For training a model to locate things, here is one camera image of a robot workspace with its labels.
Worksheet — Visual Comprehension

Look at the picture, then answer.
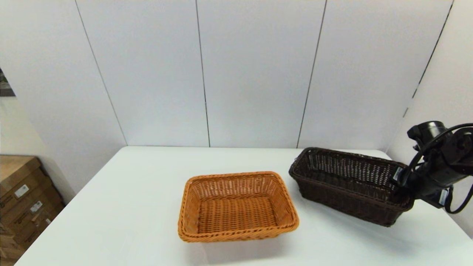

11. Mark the dark brown woven basket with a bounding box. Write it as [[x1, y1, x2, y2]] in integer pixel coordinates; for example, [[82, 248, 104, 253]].
[[289, 147, 415, 227]]

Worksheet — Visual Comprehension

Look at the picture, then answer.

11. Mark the orange woven basket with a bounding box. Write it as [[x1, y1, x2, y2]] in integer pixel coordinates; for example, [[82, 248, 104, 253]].
[[178, 171, 300, 243]]

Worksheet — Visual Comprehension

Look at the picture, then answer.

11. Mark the brown cardboard box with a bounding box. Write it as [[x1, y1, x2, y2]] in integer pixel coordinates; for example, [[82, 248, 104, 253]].
[[0, 222, 26, 263], [0, 155, 50, 218], [15, 203, 66, 252], [0, 187, 61, 237]]

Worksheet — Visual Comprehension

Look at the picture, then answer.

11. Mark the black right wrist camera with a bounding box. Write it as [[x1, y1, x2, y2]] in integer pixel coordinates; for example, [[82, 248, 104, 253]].
[[406, 121, 449, 152]]

